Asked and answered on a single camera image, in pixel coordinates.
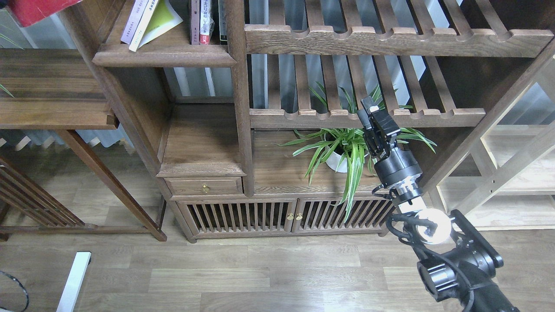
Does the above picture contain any red white upright book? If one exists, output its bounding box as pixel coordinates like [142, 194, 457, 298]
[199, 0, 213, 45]

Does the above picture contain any dark upright book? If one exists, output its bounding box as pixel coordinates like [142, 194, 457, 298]
[217, 0, 228, 45]

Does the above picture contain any light wooden shelf unit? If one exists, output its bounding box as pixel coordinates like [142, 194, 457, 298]
[430, 58, 555, 230]

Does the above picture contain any red cover book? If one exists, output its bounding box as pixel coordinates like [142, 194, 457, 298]
[6, 0, 80, 27]

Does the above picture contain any white plant pot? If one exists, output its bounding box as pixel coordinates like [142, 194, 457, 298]
[326, 148, 348, 172]

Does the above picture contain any dark wooden bookshelf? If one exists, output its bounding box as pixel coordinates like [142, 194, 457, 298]
[61, 0, 554, 242]

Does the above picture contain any pink spine upright book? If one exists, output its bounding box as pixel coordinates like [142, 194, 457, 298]
[189, 0, 200, 45]

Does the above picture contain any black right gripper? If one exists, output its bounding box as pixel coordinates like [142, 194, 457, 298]
[357, 96, 422, 191]

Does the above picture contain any white metal stand leg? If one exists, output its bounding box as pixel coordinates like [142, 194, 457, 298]
[57, 251, 91, 312]

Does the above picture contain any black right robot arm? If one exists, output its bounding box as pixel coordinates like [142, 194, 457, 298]
[357, 96, 518, 312]

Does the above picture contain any white cover book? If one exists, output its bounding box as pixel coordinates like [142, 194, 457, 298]
[121, 0, 149, 44]

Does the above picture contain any dark wooden slatted chair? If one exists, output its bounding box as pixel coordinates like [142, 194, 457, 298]
[0, 157, 88, 241]

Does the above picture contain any yellow-green cover book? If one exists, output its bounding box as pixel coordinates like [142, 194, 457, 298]
[128, 0, 183, 52]

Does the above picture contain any dark wooden side table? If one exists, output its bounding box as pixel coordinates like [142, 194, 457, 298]
[0, 48, 167, 241]

